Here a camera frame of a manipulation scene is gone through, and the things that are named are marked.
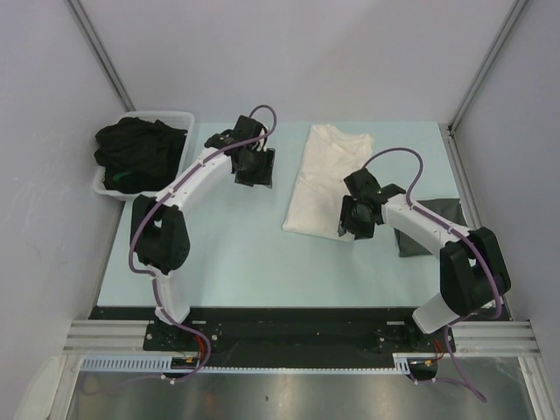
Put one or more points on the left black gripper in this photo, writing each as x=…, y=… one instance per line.
x=263, y=176

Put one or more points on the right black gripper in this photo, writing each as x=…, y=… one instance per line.
x=346, y=221

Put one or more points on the white floral t-shirt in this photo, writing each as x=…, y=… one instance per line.
x=329, y=156

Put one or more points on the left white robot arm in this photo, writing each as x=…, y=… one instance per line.
x=159, y=242

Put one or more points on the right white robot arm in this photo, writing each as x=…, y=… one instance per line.
x=472, y=270

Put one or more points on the folded dark grey t-shirt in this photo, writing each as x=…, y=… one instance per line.
x=447, y=208

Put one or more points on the black t-shirt pile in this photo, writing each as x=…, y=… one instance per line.
x=139, y=156

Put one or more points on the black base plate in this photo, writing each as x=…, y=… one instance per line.
x=323, y=338

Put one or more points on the aluminium frame rail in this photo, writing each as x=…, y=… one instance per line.
x=471, y=338

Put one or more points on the white slotted cable duct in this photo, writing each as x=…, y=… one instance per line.
x=173, y=365

